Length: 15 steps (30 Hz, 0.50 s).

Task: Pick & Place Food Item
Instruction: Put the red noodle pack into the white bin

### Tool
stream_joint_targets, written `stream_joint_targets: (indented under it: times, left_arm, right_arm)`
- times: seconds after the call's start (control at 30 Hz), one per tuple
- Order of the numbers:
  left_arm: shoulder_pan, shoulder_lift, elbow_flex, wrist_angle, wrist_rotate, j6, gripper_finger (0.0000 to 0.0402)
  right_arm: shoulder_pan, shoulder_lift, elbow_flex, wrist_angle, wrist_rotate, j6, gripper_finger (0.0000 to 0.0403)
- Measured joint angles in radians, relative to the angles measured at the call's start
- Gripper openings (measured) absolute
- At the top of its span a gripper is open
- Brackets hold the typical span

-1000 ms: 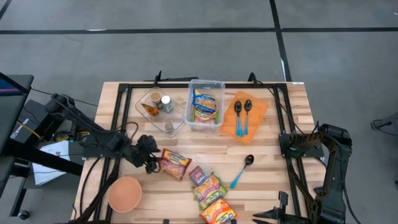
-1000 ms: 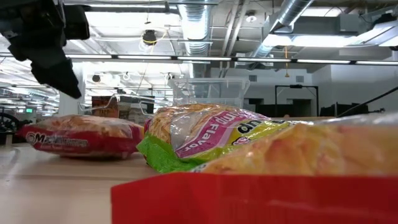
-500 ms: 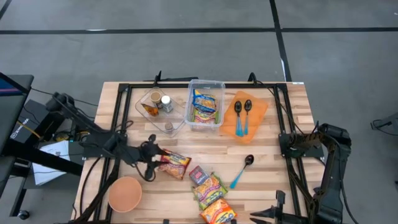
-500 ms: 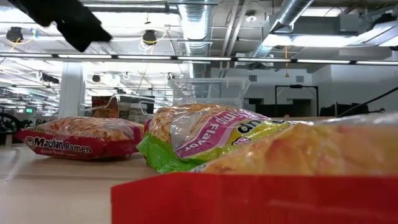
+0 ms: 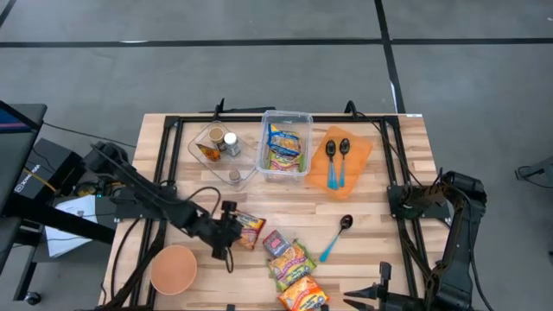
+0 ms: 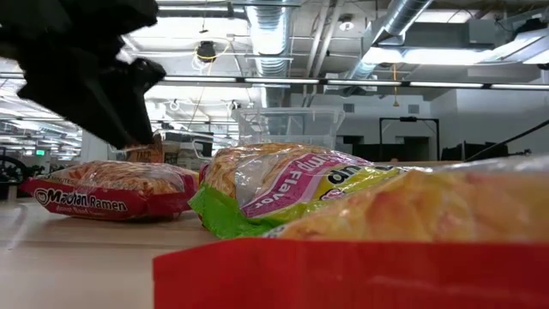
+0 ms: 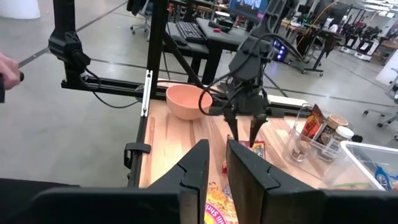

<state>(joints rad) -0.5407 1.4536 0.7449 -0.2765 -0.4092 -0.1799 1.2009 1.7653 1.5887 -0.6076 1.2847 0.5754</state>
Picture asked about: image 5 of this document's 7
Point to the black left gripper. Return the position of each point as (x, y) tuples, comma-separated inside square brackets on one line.
[(220, 231)]

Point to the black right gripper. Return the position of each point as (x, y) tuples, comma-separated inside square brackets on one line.
[(391, 300)]

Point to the red ramen packet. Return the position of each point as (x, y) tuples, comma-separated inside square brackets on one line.
[(252, 229)]

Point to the small brown-lid spice jar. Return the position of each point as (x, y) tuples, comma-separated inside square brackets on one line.
[(234, 175)]

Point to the yellow green ramen packet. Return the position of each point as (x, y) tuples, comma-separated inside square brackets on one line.
[(285, 163)]

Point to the brown seasoning packet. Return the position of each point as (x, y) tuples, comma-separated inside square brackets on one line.
[(209, 153)]

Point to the white-lid spice jar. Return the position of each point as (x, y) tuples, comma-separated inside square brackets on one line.
[(231, 139)]

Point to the gold-capped sesame jar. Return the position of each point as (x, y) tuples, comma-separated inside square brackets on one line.
[(217, 136)]

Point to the blue ramen packet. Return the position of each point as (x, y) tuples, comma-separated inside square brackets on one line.
[(283, 142)]

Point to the orange plate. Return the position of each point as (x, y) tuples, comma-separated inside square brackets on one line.
[(360, 155)]

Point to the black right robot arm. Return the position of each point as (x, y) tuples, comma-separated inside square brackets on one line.
[(458, 242)]

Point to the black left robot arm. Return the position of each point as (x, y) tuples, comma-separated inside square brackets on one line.
[(147, 190)]

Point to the smoked paprika packet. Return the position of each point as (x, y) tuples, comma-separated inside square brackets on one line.
[(276, 244)]

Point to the orange ramen packet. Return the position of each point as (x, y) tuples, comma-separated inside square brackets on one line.
[(302, 296)]

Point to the chili shrimp ramen packet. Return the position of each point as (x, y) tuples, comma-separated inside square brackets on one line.
[(291, 265)]

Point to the clear shallow plastic tray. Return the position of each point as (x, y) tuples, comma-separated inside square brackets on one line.
[(203, 173)]

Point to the orange bowl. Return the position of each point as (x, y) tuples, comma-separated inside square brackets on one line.
[(173, 270)]

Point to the clear deep plastic container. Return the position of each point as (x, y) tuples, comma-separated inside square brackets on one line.
[(285, 117)]

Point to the white paper sheet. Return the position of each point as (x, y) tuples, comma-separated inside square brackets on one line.
[(69, 224)]

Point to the black stand leg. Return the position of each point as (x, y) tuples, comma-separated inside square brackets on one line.
[(525, 173)]

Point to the black box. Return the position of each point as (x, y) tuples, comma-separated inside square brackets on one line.
[(43, 164)]

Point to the black caster wheel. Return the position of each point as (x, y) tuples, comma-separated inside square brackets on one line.
[(33, 298)]

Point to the black desk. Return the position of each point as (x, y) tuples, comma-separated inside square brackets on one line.
[(13, 173)]

